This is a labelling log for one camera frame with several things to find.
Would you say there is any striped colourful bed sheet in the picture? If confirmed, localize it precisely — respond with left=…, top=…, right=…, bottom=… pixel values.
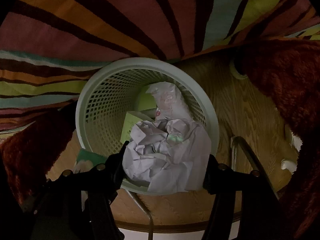
left=1, top=0, right=319, bottom=132

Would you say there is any red fluffy rug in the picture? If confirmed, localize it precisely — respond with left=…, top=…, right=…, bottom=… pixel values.
left=1, top=40, right=319, bottom=239

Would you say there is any white mesh waste basket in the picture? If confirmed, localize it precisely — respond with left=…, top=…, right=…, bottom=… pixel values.
left=75, top=58, right=219, bottom=195

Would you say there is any small paper ball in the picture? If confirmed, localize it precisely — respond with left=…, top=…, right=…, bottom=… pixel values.
left=122, top=119, right=212, bottom=194

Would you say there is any small tissue pack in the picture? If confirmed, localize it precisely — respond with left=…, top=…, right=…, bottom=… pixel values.
left=73, top=148, right=107, bottom=173

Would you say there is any green cube box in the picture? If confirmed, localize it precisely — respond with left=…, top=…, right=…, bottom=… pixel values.
left=135, top=85, right=157, bottom=112

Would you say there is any white plastic mailer bag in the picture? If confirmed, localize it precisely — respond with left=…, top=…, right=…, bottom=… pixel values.
left=146, top=82, right=193, bottom=121

